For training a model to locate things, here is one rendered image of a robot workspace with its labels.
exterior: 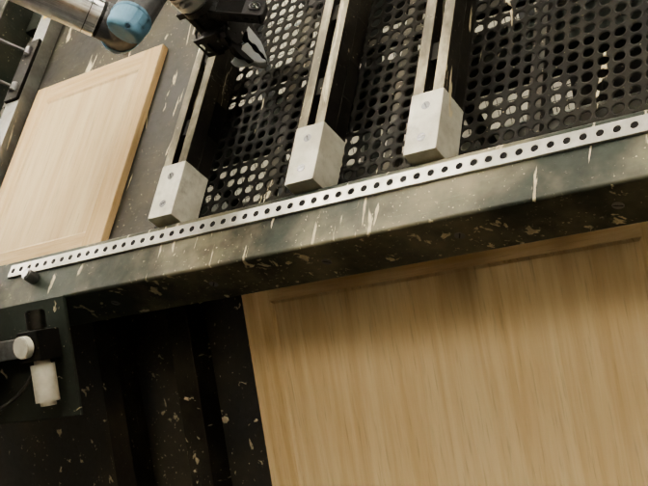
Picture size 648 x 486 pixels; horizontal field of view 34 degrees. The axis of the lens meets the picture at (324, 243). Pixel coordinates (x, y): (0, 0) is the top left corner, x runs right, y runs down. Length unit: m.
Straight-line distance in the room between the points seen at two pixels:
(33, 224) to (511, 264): 1.12
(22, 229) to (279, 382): 0.72
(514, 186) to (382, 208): 0.23
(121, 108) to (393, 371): 0.92
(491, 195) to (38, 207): 1.21
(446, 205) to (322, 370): 0.56
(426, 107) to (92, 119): 1.02
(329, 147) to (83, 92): 0.92
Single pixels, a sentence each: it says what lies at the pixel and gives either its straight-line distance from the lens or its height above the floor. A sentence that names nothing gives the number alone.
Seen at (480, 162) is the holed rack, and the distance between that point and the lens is 1.63.
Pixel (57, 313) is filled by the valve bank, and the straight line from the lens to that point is 2.16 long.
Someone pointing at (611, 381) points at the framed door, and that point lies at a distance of 1.80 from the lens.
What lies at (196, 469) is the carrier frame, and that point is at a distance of 2.24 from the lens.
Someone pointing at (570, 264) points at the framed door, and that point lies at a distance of 1.80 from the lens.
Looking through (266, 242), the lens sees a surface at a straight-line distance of 1.81.
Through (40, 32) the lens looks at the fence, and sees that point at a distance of 2.94.
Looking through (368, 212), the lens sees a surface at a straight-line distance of 1.71.
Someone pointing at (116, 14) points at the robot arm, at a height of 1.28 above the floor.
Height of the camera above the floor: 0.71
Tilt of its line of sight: 3 degrees up
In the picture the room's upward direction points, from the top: 10 degrees counter-clockwise
